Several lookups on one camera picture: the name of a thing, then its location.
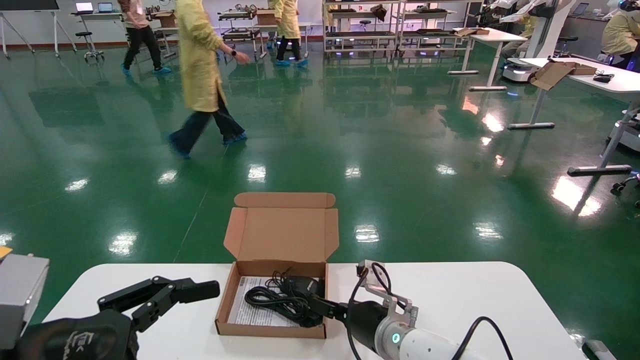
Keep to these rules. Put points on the white table with pedestal legs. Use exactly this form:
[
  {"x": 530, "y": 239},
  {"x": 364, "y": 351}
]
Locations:
[{"x": 500, "y": 36}]

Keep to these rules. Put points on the open laptop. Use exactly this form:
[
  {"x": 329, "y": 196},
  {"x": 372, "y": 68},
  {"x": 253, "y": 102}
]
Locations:
[
  {"x": 84, "y": 7},
  {"x": 581, "y": 9},
  {"x": 105, "y": 7}
]

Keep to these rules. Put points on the white printed manual sheet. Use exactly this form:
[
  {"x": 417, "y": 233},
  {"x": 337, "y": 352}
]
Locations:
[{"x": 245, "y": 312}]

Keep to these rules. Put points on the office chair wheel base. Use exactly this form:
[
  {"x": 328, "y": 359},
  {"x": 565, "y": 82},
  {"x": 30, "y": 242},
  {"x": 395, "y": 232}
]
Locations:
[{"x": 620, "y": 186}]

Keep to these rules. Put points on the person in pink shirt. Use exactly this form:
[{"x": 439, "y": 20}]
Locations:
[{"x": 140, "y": 40}]

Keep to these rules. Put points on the large white workshop table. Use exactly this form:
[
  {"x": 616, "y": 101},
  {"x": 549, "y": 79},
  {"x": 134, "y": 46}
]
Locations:
[{"x": 620, "y": 85}]

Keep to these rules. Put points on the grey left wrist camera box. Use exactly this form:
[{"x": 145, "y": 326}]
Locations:
[{"x": 20, "y": 295}]

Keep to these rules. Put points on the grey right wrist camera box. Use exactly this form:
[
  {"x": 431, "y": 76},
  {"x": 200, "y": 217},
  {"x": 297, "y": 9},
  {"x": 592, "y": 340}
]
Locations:
[{"x": 387, "y": 300}]

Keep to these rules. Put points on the brown cardboard storage box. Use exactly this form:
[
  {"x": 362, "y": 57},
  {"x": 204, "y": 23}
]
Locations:
[{"x": 280, "y": 235}]

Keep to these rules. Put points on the small yellow tag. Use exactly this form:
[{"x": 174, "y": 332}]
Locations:
[{"x": 4, "y": 252}]

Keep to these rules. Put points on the black round stool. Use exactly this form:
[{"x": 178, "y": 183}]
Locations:
[
  {"x": 89, "y": 35},
  {"x": 567, "y": 39}
]

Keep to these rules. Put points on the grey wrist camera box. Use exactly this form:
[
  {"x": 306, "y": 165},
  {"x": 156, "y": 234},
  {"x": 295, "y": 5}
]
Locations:
[
  {"x": 20, "y": 295},
  {"x": 387, "y": 300}
]

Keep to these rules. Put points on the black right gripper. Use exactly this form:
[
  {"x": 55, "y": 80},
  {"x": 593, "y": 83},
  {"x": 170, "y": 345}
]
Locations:
[{"x": 365, "y": 327}]

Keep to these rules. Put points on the black screen on stand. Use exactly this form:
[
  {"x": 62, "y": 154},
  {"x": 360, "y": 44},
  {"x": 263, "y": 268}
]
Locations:
[{"x": 30, "y": 5}]

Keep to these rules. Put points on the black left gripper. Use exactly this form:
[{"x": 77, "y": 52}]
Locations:
[{"x": 75, "y": 340}]

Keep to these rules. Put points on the grey robot base corner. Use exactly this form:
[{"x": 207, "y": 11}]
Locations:
[{"x": 597, "y": 351}]

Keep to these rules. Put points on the black computer mouse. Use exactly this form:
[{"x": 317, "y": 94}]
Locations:
[{"x": 306, "y": 286}]

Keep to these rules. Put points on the white column robot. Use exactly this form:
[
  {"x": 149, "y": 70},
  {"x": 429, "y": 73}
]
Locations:
[{"x": 542, "y": 30}]

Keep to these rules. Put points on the white metal shelf rack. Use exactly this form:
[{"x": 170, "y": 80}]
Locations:
[
  {"x": 435, "y": 32},
  {"x": 360, "y": 34}
]

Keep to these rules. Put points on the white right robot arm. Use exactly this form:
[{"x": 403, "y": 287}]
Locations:
[{"x": 435, "y": 347}]

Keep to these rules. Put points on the dark bag on rack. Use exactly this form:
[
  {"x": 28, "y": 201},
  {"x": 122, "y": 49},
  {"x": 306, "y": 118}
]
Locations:
[{"x": 379, "y": 12}]

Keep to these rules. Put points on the metal parts cart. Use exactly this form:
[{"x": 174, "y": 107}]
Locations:
[{"x": 239, "y": 35}]

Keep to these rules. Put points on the white table with laptops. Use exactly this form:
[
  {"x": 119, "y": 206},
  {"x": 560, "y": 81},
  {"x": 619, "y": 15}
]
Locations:
[{"x": 100, "y": 16}]

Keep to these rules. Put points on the small white table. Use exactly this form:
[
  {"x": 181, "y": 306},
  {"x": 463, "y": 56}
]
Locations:
[
  {"x": 262, "y": 26},
  {"x": 169, "y": 30}
]

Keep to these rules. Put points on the flat open cardboard box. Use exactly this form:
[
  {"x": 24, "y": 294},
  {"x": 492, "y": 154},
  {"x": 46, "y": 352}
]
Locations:
[{"x": 470, "y": 31}]

